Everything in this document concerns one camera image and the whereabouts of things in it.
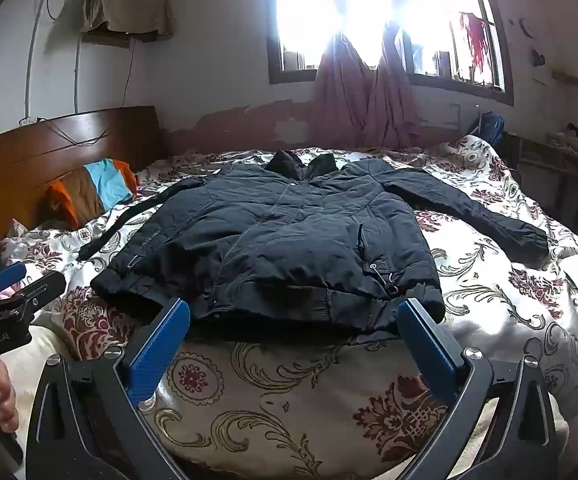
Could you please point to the white wall pipe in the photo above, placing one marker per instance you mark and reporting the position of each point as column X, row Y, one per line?
column 77, row 75

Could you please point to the blue backpack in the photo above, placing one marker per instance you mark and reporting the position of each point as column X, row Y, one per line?
column 490, row 127

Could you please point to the orange brown blue pillow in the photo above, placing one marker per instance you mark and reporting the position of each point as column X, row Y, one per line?
column 104, row 180

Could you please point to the cloth-covered air conditioner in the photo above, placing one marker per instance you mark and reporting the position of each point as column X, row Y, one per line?
column 124, row 5

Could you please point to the dark framed window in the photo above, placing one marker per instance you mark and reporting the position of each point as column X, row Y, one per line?
column 294, row 20

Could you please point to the person's left hand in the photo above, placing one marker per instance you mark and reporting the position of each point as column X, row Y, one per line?
column 1, row 395

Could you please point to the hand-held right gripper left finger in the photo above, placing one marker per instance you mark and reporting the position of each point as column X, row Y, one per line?
column 159, row 350

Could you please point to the red hanging garment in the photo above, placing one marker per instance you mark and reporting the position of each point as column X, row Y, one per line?
column 474, row 42

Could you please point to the wooden side table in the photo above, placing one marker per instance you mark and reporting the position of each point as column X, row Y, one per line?
column 549, row 170

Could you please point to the wooden headboard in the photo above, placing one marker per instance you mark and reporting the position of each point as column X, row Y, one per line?
column 19, row 160

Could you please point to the pink curtain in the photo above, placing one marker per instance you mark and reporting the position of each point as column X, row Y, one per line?
column 394, row 105
column 341, row 95

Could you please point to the black padded jacket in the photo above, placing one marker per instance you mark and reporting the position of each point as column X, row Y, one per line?
column 289, row 240

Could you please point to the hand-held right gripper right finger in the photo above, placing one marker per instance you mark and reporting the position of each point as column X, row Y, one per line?
column 429, row 347

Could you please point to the floral bedspread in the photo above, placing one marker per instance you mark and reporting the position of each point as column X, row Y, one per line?
column 294, row 400

